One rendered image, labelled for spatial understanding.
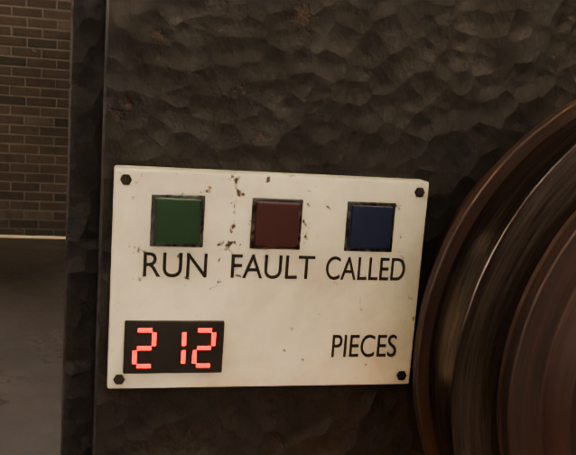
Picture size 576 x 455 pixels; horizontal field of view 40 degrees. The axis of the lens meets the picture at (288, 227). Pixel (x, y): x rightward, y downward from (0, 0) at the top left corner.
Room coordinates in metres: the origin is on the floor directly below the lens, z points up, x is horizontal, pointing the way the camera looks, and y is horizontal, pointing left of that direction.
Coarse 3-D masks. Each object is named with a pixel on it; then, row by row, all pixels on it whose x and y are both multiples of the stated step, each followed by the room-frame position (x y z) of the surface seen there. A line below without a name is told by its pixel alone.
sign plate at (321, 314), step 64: (128, 192) 0.61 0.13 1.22; (192, 192) 0.62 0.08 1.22; (256, 192) 0.64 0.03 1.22; (320, 192) 0.65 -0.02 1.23; (384, 192) 0.66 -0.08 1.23; (128, 256) 0.61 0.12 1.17; (192, 256) 0.62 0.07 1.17; (256, 256) 0.64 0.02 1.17; (320, 256) 0.65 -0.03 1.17; (384, 256) 0.66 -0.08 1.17; (128, 320) 0.61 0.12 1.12; (192, 320) 0.62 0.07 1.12; (256, 320) 0.64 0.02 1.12; (320, 320) 0.65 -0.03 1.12; (384, 320) 0.66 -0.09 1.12; (128, 384) 0.61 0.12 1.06; (192, 384) 0.63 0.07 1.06; (256, 384) 0.64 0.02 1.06; (320, 384) 0.65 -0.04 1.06; (384, 384) 0.66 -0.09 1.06
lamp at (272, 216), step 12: (264, 204) 0.63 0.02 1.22; (276, 204) 0.63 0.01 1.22; (288, 204) 0.64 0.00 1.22; (264, 216) 0.63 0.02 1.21; (276, 216) 0.63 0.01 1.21; (288, 216) 0.64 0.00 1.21; (264, 228) 0.63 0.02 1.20; (276, 228) 0.63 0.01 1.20; (288, 228) 0.64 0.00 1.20; (264, 240) 0.63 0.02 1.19; (276, 240) 0.63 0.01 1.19; (288, 240) 0.64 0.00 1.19
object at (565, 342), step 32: (544, 256) 0.55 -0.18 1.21; (544, 288) 0.53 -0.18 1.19; (512, 320) 0.54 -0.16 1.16; (544, 320) 0.53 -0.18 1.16; (512, 352) 0.53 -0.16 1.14; (544, 352) 0.53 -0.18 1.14; (512, 384) 0.53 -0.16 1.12; (544, 384) 0.53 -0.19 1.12; (512, 416) 0.53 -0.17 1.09; (544, 416) 0.53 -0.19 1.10; (512, 448) 0.53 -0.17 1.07; (544, 448) 0.53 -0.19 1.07
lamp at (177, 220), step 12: (156, 204) 0.61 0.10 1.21; (168, 204) 0.61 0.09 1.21; (180, 204) 0.62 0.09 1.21; (192, 204) 0.62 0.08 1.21; (156, 216) 0.61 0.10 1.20; (168, 216) 0.61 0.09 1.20; (180, 216) 0.62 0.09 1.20; (192, 216) 0.62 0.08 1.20; (156, 228) 0.61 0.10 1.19; (168, 228) 0.61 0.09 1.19; (180, 228) 0.62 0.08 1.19; (192, 228) 0.62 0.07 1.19; (156, 240) 0.61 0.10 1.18; (168, 240) 0.61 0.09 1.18; (180, 240) 0.62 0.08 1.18; (192, 240) 0.62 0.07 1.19
